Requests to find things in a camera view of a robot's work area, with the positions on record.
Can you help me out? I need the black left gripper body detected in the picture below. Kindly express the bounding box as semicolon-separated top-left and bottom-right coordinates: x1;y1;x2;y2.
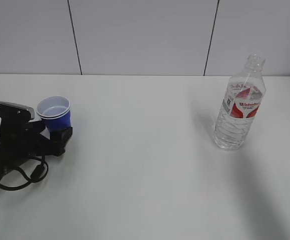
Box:
0;120;51;160

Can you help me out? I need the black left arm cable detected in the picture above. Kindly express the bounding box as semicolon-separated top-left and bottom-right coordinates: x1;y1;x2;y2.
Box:
0;128;49;192

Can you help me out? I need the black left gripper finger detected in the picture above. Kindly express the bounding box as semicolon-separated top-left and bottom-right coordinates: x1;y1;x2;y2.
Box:
24;120;46;133
49;127;73;156

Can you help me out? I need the clear Wahaha water bottle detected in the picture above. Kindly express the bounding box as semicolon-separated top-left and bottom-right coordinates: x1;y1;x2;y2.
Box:
213;54;266;151

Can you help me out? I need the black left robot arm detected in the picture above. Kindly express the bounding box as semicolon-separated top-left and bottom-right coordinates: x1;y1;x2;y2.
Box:
0;120;73;192

